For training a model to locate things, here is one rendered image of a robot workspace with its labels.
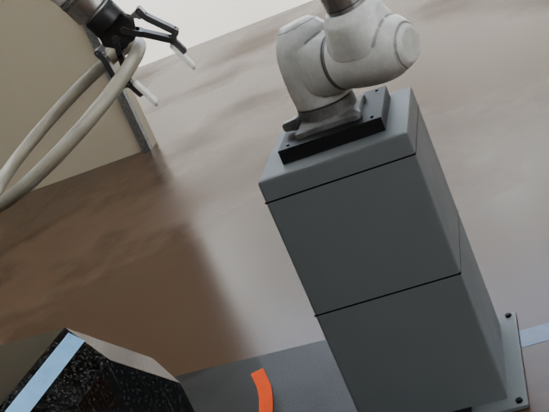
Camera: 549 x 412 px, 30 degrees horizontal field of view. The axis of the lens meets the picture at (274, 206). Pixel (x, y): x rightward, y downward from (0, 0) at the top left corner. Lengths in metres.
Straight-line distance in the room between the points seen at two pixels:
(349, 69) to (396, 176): 0.28
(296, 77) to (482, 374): 0.92
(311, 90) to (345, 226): 0.35
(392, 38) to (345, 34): 0.11
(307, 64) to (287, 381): 1.16
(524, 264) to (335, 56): 1.26
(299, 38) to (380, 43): 0.24
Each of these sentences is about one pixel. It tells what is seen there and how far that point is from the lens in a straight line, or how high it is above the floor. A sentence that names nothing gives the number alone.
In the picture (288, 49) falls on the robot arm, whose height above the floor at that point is 1.06.
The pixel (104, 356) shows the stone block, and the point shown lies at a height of 0.75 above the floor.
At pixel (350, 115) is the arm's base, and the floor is 0.85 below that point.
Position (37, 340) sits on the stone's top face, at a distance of 2.19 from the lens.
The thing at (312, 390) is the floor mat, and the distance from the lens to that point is 3.20.
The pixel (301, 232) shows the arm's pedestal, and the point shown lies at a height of 0.64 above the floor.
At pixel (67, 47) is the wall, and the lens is 7.08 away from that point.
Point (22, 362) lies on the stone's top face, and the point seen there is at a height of 0.82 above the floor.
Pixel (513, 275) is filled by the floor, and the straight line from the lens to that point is 3.43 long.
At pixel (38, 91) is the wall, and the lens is 7.24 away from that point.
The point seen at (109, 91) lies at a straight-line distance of 2.01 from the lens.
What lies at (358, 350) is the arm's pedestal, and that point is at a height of 0.27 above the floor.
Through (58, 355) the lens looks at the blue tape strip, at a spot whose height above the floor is 0.80.
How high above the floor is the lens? 1.53
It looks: 18 degrees down
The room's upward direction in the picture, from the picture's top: 24 degrees counter-clockwise
